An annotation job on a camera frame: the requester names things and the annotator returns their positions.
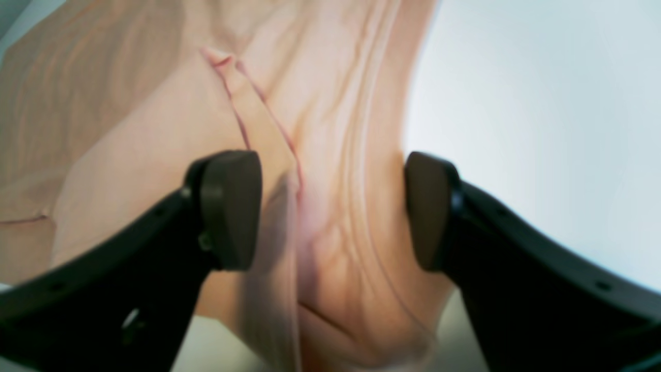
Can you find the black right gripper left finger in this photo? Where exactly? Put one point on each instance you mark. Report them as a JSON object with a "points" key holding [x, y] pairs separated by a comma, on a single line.
{"points": [[126, 305]]}

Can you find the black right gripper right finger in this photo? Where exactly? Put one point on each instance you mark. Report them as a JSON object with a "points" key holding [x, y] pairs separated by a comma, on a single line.
{"points": [[533, 304]]}

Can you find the peach pink T-shirt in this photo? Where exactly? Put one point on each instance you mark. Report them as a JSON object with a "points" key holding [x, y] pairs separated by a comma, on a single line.
{"points": [[106, 104]]}

